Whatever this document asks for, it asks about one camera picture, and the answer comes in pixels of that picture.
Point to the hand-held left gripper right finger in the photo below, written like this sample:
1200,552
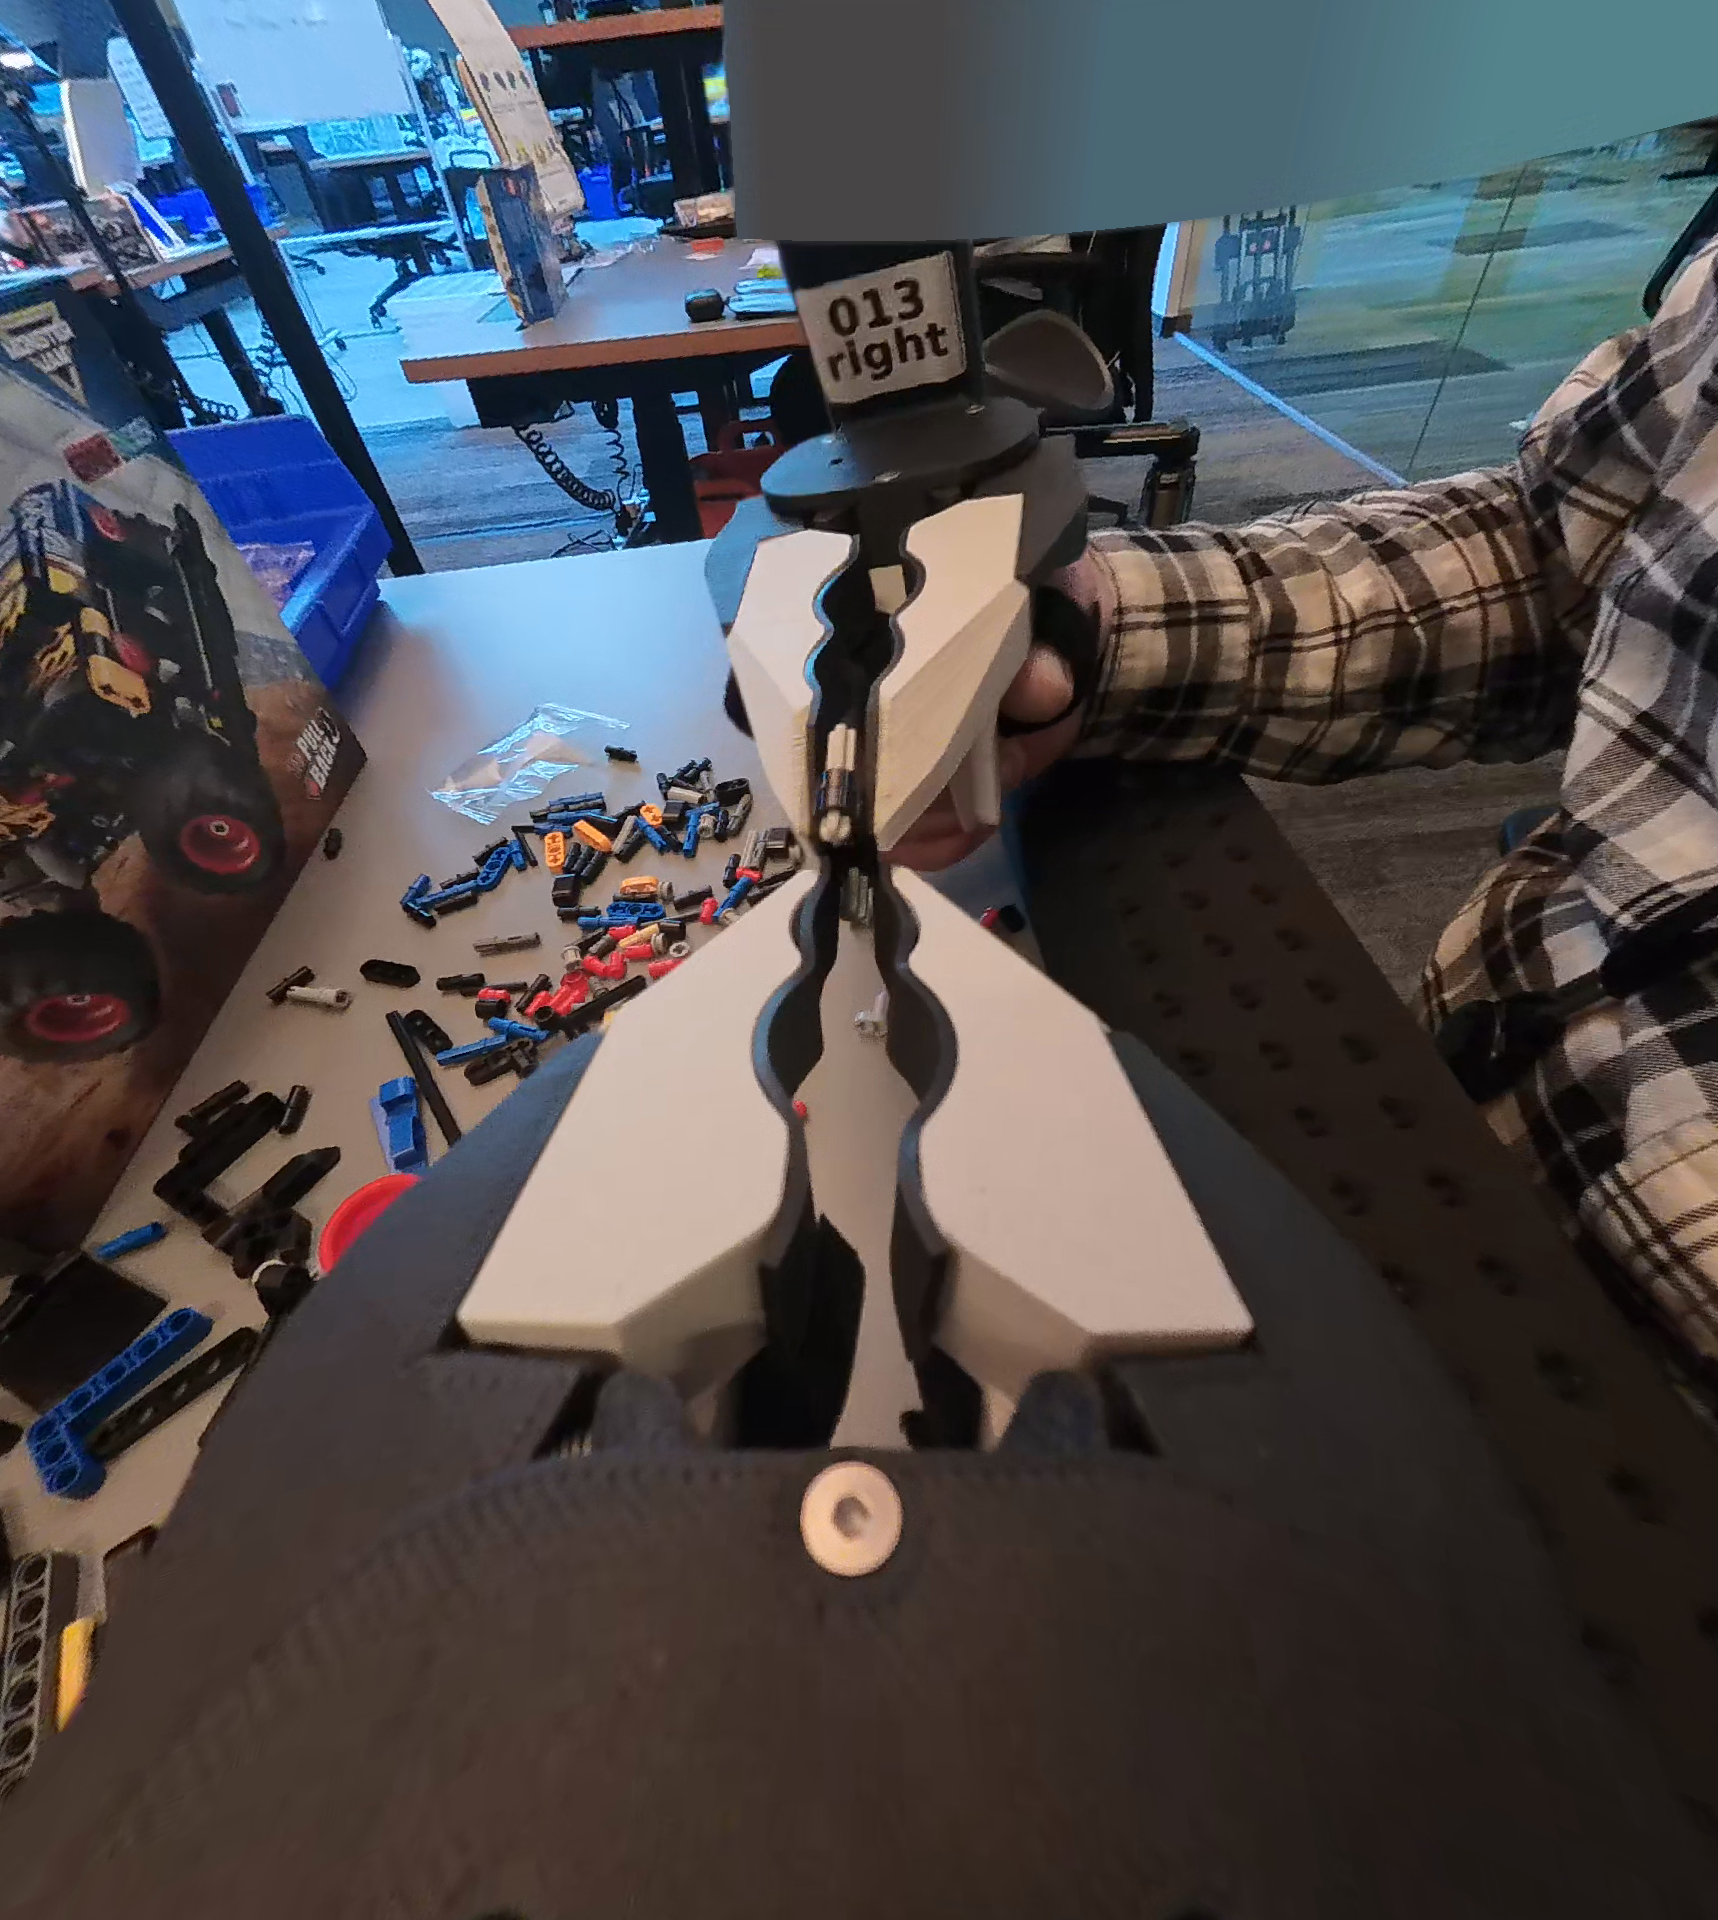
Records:
1085,1201

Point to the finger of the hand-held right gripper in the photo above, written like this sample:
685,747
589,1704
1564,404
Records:
965,645
777,645

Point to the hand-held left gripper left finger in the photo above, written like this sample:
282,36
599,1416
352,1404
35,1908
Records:
619,1201

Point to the black beam with grey axle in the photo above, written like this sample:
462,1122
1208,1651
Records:
837,781

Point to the person's right forearm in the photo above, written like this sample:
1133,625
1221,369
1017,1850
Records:
1325,630

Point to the person's right hand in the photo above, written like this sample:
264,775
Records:
1035,700

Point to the long black toy axle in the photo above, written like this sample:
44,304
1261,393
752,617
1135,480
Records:
425,1072

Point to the blue curved toy panel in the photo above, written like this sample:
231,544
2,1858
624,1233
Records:
397,1119

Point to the large red toy wheel hub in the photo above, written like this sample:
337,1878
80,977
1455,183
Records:
366,1212

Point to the pile of small toy pins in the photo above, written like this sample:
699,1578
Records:
604,930

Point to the black dotted mat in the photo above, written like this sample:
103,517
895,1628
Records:
1325,1051

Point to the empty clear plastic bag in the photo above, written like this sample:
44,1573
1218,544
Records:
514,758

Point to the black office chair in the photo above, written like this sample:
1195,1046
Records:
1129,300

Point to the wooden background table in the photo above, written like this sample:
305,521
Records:
619,323

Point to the black oval thin beam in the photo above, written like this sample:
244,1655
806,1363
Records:
391,970

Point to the white pin with black connector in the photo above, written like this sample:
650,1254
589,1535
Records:
312,991

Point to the blue cardboard box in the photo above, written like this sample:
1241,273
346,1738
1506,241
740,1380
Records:
522,248

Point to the blue storage bin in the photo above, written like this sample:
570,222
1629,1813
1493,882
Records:
274,510

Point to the blue angled beam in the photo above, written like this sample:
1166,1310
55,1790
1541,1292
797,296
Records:
108,1402

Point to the black flat toy panel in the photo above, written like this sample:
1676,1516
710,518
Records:
72,1329

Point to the person in plaid shirt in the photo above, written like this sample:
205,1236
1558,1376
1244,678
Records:
1698,1201

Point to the toy truck set box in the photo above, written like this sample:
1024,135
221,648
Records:
78,751

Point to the yellow toy beam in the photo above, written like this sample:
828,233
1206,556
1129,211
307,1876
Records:
76,1665

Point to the black metal post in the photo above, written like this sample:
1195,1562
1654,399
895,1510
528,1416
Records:
274,270

